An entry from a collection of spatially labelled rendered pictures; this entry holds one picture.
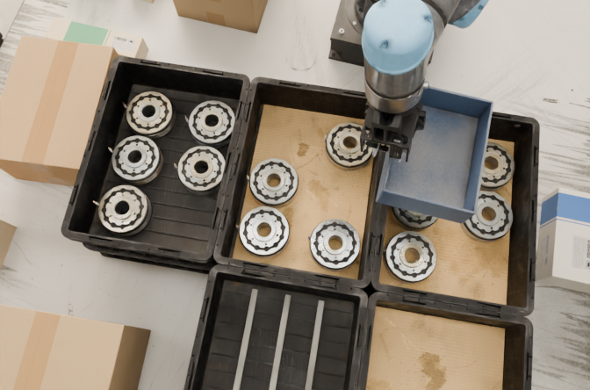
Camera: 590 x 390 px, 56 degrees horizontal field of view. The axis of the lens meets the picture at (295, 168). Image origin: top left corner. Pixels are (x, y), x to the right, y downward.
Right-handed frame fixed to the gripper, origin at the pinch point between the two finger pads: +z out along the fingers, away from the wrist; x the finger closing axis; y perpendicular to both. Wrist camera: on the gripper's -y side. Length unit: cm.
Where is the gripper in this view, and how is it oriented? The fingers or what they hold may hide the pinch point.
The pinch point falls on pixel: (393, 137)
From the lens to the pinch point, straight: 94.0
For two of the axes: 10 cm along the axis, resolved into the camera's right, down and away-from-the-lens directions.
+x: 9.5, 2.3, -2.3
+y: -2.9, 9.1, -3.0
